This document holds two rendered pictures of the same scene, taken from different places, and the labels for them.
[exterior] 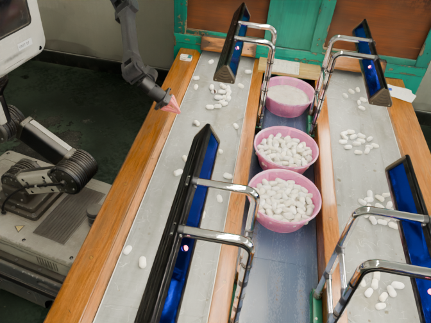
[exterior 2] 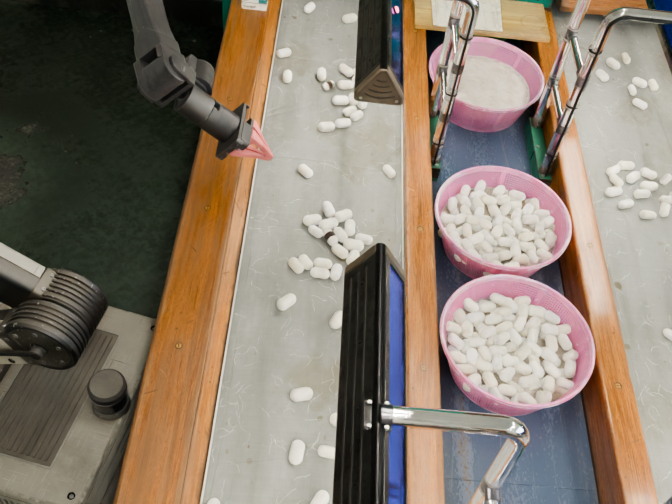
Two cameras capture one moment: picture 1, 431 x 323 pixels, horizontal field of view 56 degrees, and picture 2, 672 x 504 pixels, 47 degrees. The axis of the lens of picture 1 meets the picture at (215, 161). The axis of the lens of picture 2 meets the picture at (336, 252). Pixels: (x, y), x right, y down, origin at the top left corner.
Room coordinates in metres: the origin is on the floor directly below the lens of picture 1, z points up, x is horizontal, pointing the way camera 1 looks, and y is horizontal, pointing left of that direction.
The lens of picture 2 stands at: (0.30, 0.18, 1.86)
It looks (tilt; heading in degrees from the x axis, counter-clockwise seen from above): 51 degrees down; 351
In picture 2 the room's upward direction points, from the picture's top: 8 degrees clockwise
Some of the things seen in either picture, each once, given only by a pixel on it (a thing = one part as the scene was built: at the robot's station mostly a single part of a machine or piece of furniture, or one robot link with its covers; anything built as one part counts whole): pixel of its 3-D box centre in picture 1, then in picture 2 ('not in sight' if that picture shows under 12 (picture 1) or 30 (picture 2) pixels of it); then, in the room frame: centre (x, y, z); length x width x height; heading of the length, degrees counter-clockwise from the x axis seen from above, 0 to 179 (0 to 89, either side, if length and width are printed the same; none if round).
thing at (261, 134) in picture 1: (284, 154); (497, 230); (1.29, -0.28, 0.72); 0.27 x 0.27 x 0.10
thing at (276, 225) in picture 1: (281, 202); (510, 351); (1.01, -0.26, 0.72); 0.27 x 0.27 x 0.10
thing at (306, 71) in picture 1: (289, 68); (480, 15); (1.95, -0.34, 0.77); 0.33 x 0.15 x 0.01; 85
